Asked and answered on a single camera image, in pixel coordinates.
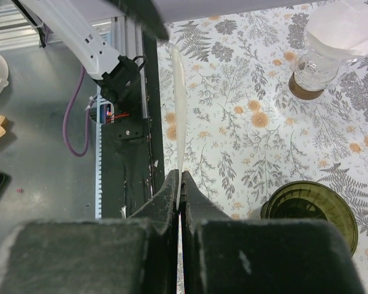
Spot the floral tablecloth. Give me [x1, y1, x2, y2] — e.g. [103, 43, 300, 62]
[158, 1, 368, 293]

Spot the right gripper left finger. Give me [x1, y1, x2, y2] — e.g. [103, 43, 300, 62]
[129, 170, 179, 236]

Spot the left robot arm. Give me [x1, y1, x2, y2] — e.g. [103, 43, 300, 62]
[14, 1, 169, 118]

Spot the white cable duct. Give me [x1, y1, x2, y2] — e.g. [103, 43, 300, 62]
[94, 94, 102, 219]

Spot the clear glass dripper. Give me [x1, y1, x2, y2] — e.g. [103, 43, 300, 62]
[293, 32, 362, 92]

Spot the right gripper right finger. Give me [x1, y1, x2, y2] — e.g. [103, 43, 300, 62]
[182, 171, 231, 236]

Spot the white paper coffee filter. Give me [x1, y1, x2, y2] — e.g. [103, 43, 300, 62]
[304, 1, 368, 59]

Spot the dark olive glass dripper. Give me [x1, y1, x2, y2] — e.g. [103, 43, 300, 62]
[260, 181, 359, 255]

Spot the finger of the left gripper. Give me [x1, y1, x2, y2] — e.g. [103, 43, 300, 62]
[109, 0, 169, 40]

